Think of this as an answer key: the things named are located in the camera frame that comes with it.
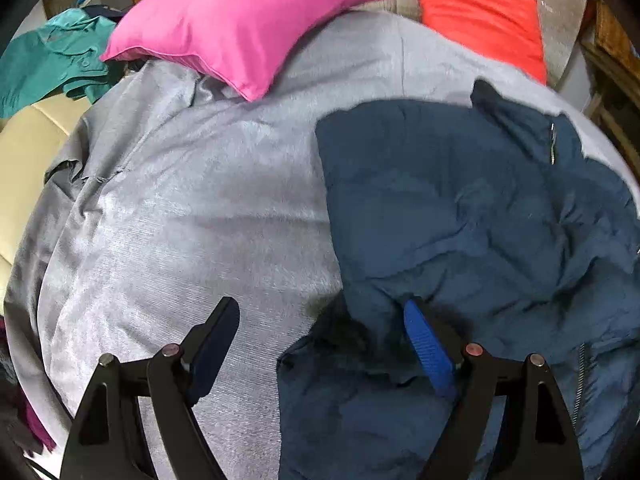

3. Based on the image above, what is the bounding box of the navy blue padded jacket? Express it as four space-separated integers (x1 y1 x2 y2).
277 80 639 479

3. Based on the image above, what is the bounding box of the grey bed sheet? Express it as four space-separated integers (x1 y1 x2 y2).
4 11 639 479

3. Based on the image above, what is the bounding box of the cream sofa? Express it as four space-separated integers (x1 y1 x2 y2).
0 94 91 289

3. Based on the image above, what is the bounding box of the teal shirt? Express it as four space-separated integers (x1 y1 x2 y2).
1 9 125 118

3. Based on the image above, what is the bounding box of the pink pillow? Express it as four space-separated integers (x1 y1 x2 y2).
101 0 378 102

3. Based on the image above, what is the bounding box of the orange red pillow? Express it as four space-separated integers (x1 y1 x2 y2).
419 0 547 84

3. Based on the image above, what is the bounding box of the wooden table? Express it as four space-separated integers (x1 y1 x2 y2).
578 0 639 172

